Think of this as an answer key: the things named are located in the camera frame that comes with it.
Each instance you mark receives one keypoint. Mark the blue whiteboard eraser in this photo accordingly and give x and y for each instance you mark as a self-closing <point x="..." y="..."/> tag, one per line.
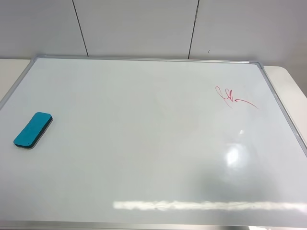
<point x="33" y="131"/>

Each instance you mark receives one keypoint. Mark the red marker scribble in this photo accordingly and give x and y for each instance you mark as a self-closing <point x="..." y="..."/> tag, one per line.
<point x="227" y="97"/>

